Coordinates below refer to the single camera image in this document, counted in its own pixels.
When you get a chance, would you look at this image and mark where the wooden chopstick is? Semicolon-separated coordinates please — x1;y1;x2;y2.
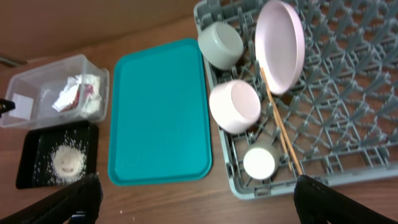
260;67;303;176
260;67;293;172

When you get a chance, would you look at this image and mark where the white napkin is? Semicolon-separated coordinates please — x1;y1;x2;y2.
52;74;102;117

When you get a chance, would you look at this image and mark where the small white plate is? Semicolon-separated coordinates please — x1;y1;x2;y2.
209;80;261;134

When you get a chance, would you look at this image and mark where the teal serving tray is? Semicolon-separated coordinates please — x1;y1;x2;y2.
108;39;213;186

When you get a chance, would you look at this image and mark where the large white plate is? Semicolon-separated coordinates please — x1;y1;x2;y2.
255;1;305;95

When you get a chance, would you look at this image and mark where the grey dishwasher rack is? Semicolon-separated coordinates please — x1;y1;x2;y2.
193;0;397;200

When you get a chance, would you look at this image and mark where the clear plastic waste bin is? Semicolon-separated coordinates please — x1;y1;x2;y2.
1;54;109;129

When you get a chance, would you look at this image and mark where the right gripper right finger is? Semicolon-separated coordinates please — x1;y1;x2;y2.
294;175;395;224

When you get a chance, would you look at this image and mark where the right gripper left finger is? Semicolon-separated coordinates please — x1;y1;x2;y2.
1;174;103;223

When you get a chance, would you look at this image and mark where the white paper cup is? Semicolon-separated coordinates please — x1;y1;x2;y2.
243;142;281;180

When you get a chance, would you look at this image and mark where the pile of white rice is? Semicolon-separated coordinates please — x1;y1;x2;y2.
32;130;88;187

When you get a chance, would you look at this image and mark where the black plastic tray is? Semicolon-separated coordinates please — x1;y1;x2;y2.
16;121;99;189

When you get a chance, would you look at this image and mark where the red snack wrapper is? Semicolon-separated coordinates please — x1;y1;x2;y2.
64;84;94;111

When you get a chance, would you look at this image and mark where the grey bowl of rice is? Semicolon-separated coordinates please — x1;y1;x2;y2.
198;22;244;70

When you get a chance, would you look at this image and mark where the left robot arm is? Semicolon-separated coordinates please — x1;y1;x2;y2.
0;98;16;118

